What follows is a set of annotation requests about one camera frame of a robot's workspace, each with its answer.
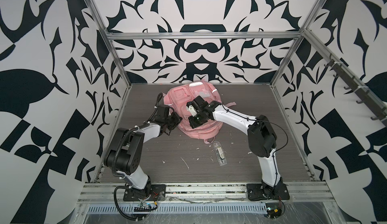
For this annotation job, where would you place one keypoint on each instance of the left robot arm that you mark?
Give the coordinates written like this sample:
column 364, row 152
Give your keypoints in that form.
column 124, row 152

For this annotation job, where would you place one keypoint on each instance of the wall hook rail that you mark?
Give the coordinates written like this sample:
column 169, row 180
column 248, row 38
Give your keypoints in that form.
column 355, row 85

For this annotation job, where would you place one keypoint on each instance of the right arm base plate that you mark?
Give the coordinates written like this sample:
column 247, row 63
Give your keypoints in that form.
column 259, row 192

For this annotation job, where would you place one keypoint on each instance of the aluminium frame rail front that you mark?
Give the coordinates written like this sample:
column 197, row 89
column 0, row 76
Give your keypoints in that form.
column 310, row 191

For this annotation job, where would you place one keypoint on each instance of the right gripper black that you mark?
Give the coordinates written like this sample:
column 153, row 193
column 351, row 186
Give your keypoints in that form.
column 192, row 123

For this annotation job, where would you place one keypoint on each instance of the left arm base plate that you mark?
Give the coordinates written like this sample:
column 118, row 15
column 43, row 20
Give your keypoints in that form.
column 149, row 193

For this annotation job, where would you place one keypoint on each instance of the left circuit board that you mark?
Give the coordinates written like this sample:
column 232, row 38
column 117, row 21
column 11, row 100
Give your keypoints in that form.
column 146, row 207

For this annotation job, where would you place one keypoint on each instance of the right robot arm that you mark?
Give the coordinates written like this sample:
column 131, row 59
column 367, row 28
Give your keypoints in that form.
column 261, row 138

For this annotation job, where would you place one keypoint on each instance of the clear plastic eraser case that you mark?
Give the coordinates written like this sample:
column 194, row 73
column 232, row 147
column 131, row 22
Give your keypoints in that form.
column 219, row 153

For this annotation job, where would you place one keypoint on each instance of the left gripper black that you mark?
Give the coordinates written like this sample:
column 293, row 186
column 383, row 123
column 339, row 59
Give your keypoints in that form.
column 178, row 119

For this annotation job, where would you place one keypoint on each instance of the circuit board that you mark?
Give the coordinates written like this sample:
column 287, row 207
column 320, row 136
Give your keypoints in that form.
column 146, row 207
column 275, row 211

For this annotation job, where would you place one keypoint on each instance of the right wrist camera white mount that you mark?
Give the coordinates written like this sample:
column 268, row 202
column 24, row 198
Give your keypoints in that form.
column 193, row 108

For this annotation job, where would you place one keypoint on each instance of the right circuit board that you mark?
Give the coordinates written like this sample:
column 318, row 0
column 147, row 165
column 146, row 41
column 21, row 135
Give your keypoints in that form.
column 275, row 211

